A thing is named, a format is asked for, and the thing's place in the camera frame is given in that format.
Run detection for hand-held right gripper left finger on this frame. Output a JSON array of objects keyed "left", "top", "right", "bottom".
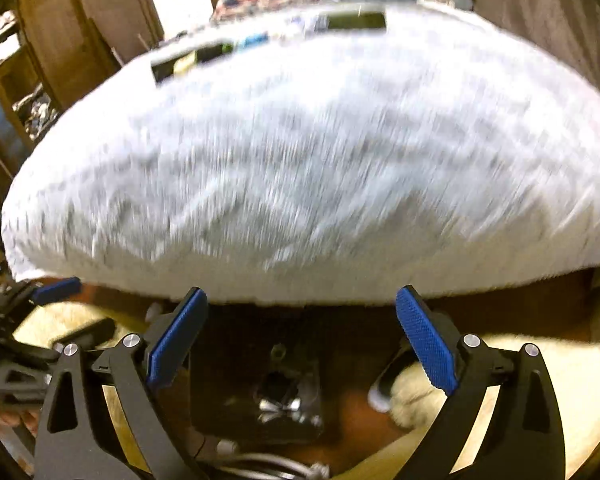
[{"left": 32, "top": 286, "right": 210, "bottom": 480}]

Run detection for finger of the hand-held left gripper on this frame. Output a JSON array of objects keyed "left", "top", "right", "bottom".
[
  {"left": 10, "top": 276, "right": 83, "bottom": 307},
  {"left": 50, "top": 316, "right": 117, "bottom": 357}
]

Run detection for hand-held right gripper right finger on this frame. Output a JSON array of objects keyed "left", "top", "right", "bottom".
[{"left": 395, "top": 285, "right": 567, "bottom": 480}]

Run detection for grey slipper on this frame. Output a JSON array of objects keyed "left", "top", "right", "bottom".
[{"left": 367, "top": 347, "right": 421, "bottom": 416}]

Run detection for shiny metal object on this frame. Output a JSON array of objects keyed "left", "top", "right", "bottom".
[{"left": 252, "top": 367, "right": 326, "bottom": 428}]

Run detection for beige fleece pants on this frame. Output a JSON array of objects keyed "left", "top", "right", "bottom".
[{"left": 10, "top": 300, "right": 600, "bottom": 480}]

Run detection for white furry blanket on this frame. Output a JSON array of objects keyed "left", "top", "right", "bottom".
[{"left": 1, "top": 2, "right": 600, "bottom": 306}]

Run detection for wooden shelf unit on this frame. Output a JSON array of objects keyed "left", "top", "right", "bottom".
[{"left": 0, "top": 0, "right": 121, "bottom": 196}]

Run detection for white rimmed tray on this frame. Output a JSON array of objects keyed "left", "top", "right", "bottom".
[
  {"left": 150, "top": 40, "right": 236, "bottom": 86},
  {"left": 315, "top": 4, "right": 388, "bottom": 36}
]

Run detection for blue packet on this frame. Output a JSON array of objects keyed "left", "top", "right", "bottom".
[{"left": 237, "top": 32, "right": 271, "bottom": 50}]

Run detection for brown curtain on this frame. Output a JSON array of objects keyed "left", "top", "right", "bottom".
[{"left": 465, "top": 0, "right": 600, "bottom": 126}]

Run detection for grey cable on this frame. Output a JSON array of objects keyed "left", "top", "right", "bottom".
[{"left": 200, "top": 440, "right": 331, "bottom": 480}]

